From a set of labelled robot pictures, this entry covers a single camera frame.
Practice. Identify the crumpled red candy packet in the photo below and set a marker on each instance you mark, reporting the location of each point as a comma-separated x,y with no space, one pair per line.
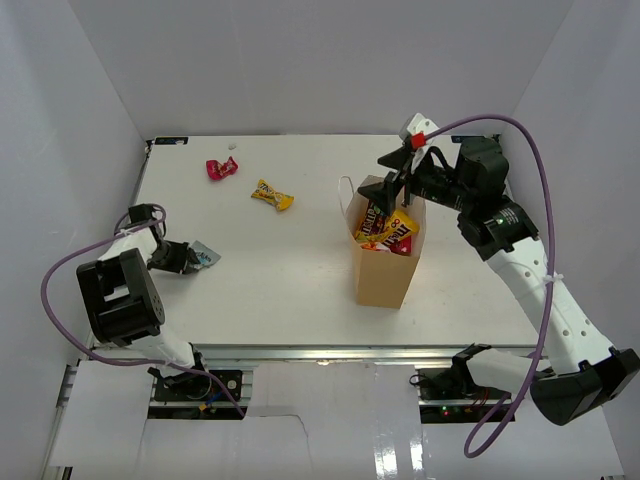
218,171

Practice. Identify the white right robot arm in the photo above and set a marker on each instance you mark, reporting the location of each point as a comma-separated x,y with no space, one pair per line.
586,370

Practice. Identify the yellow M&M's packet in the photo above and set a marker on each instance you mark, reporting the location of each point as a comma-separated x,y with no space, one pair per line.
398,227
280,201

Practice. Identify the orange Skittles snack bag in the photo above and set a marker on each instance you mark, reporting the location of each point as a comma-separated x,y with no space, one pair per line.
374,246

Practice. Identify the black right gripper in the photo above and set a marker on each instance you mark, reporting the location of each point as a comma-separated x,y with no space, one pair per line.
384,193

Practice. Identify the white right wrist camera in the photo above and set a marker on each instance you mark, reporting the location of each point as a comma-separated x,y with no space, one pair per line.
415,131

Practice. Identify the aluminium front rail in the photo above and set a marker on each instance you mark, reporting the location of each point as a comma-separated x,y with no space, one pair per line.
265,353

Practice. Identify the brown paper bag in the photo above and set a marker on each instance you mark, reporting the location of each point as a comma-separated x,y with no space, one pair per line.
382,278

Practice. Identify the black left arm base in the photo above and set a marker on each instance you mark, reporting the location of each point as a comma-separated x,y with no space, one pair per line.
202,390

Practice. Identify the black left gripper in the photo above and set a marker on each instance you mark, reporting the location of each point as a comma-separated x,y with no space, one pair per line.
184,255

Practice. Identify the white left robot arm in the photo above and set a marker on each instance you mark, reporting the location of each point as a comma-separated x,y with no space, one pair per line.
123,305

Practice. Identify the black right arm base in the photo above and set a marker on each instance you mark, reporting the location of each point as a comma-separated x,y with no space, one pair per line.
439,384

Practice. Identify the grey Himalaya candy packet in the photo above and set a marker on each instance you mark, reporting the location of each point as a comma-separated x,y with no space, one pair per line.
207,256

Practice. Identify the dark label left table corner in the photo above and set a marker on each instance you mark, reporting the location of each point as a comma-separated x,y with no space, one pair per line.
170,141

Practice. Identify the dark label right table corner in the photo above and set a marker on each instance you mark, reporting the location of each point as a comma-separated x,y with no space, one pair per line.
462,139

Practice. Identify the dark label table corner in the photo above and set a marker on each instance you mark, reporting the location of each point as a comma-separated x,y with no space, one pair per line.
462,139
170,141

